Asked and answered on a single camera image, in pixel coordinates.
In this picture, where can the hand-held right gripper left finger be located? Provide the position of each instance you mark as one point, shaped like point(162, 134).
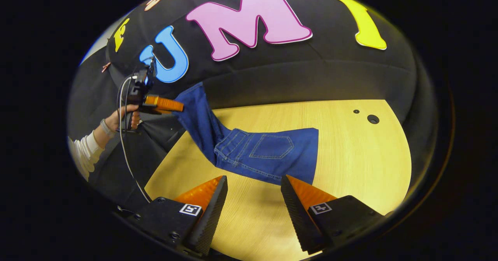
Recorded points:
point(214, 218)

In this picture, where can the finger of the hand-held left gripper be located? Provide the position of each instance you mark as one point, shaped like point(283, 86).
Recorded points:
point(165, 104)

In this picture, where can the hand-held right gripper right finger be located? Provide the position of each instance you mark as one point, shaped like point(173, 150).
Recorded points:
point(297, 214)

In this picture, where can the blue denim jeans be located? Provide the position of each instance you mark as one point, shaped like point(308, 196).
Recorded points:
point(268, 152)

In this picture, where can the grey wristband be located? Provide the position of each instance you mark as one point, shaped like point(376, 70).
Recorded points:
point(107, 128)

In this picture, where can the black backdrop cloth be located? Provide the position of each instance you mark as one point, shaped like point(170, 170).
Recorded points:
point(311, 70)

